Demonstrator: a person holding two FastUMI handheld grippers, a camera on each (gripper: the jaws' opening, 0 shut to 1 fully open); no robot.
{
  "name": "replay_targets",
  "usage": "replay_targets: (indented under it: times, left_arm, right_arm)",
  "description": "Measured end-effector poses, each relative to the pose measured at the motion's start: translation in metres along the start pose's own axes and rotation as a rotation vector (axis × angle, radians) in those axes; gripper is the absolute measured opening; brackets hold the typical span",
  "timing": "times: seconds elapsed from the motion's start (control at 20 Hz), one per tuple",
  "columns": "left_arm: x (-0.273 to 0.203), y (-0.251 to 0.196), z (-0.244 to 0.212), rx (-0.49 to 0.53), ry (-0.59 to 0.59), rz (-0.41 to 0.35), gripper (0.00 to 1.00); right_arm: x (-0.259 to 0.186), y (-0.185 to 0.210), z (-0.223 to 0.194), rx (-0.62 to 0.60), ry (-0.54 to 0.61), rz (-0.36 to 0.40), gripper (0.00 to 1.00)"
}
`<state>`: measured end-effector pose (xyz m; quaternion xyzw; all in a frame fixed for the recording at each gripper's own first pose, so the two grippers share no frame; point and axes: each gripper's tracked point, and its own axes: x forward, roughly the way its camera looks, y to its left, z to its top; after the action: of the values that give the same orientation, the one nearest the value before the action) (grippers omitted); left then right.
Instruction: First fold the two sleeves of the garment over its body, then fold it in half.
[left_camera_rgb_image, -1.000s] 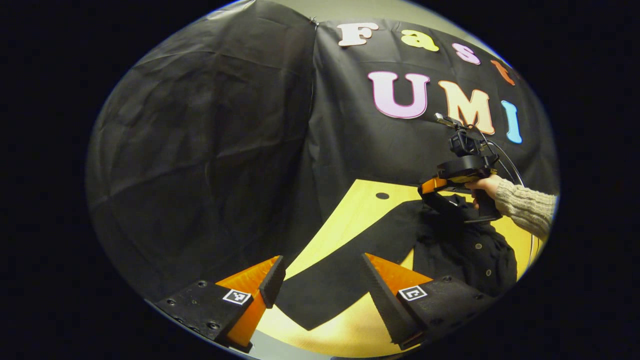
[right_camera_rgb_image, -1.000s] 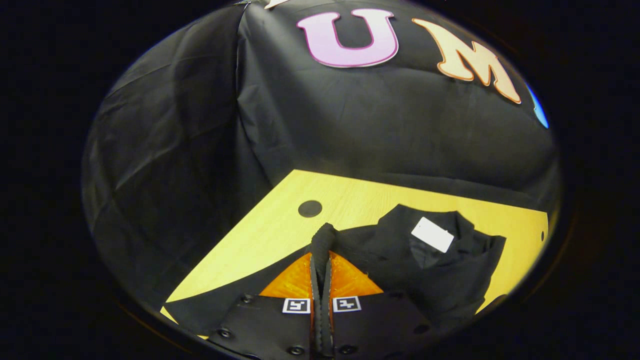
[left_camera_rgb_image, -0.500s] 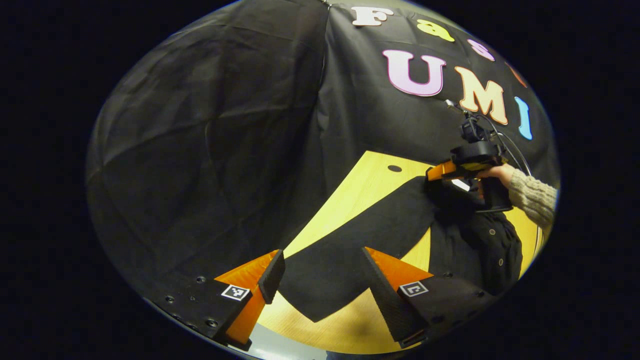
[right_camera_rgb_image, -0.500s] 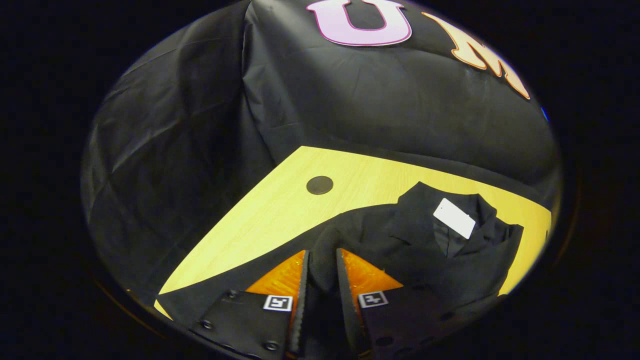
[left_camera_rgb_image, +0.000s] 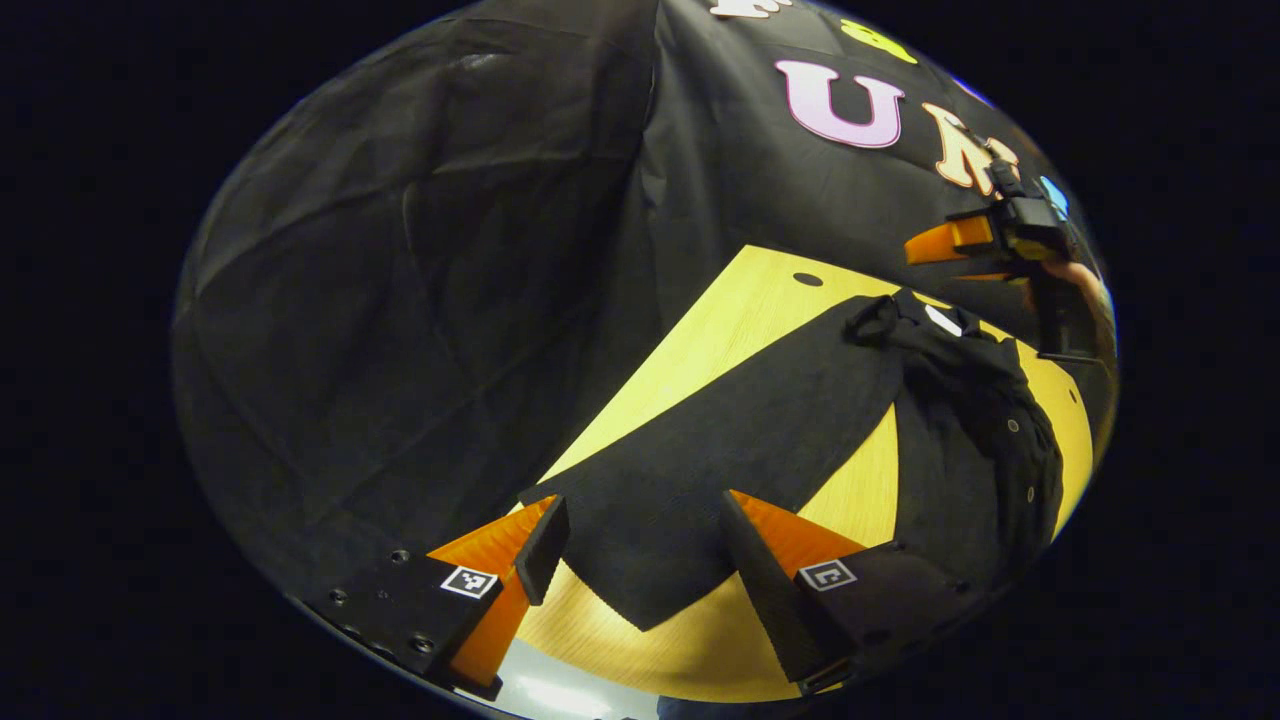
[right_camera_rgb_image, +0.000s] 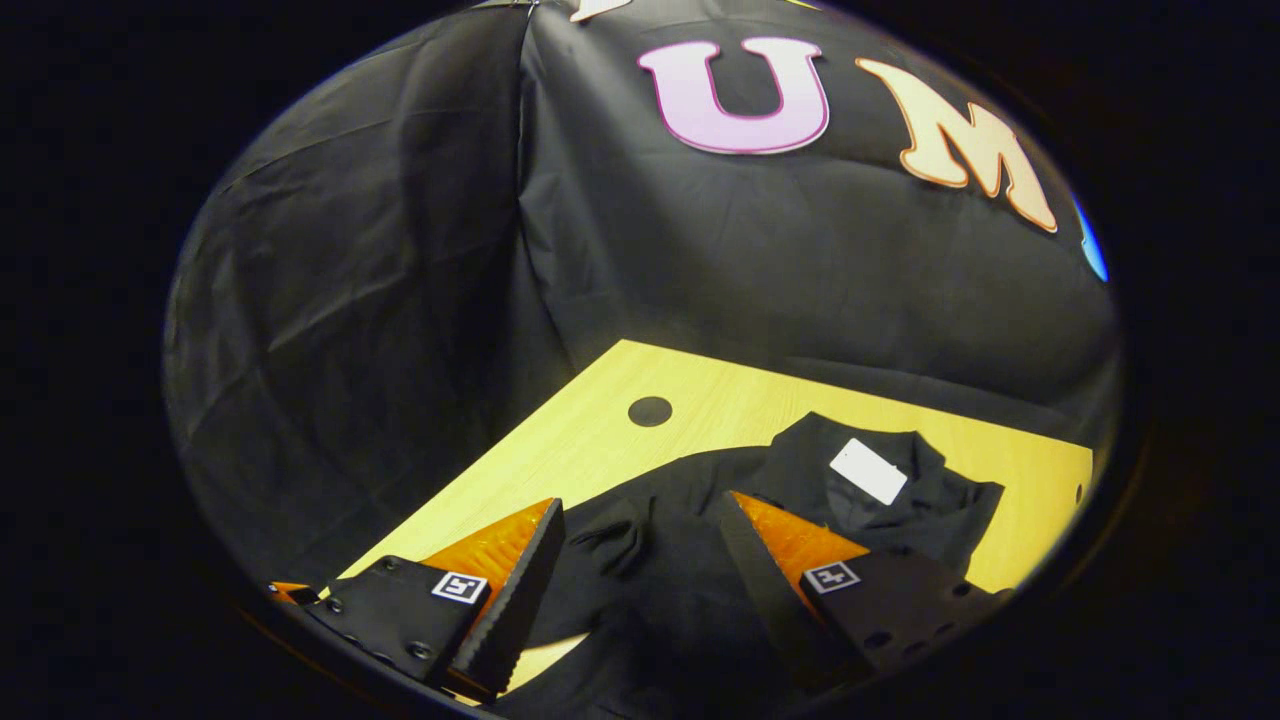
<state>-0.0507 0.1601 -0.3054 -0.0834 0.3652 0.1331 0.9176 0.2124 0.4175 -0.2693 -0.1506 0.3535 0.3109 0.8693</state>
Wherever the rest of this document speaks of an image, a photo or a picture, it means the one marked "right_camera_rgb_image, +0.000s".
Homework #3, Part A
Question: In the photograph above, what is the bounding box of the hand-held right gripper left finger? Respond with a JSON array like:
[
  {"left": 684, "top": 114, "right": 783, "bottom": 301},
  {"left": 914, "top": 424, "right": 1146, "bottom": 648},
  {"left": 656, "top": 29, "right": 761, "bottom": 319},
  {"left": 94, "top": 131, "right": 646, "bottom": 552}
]
[{"left": 300, "top": 497, "right": 566, "bottom": 701}]

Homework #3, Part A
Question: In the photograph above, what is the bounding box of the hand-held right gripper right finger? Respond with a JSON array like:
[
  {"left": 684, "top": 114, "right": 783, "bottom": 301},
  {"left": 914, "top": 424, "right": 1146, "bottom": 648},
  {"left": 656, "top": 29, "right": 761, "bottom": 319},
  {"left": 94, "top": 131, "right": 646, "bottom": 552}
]
[{"left": 720, "top": 490, "right": 1013, "bottom": 691}]

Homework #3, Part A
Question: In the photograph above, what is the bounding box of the black button shirt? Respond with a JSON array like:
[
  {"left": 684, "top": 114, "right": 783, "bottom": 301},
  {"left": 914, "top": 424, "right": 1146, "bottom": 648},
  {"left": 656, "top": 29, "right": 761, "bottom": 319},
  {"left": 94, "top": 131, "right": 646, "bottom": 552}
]
[{"left": 500, "top": 412, "right": 1006, "bottom": 720}]

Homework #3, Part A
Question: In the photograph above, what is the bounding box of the black backdrop cloth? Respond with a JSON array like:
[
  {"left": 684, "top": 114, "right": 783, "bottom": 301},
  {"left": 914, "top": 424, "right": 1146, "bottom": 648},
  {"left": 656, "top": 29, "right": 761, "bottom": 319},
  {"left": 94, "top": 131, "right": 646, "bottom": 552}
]
[{"left": 163, "top": 0, "right": 1121, "bottom": 591}]

